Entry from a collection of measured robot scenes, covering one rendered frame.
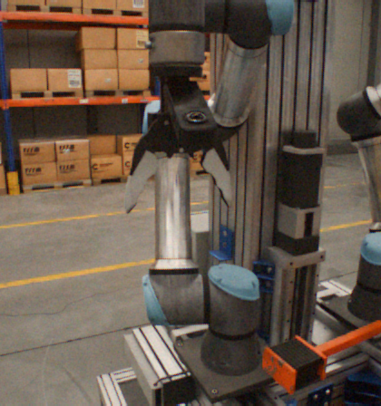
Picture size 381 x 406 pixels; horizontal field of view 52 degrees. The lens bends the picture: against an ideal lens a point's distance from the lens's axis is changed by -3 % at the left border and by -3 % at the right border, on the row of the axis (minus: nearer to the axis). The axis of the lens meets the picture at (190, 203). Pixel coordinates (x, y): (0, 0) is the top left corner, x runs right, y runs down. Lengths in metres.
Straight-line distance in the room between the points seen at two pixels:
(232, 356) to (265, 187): 0.43
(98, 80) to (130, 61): 0.68
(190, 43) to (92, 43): 6.98
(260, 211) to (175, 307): 0.37
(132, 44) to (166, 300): 6.96
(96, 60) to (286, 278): 6.68
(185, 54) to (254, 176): 0.57
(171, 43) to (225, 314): 0.59
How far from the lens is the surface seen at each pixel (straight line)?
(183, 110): 0.49
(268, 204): 1.08
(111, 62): 7.54
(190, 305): 0.89
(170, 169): 0.92
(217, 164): 0.56
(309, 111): 1.12
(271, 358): 0.79
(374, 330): 0.95
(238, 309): 0.91
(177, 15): 0.54
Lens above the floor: 1.66
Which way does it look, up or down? 15 degrees down
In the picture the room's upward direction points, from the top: straight up
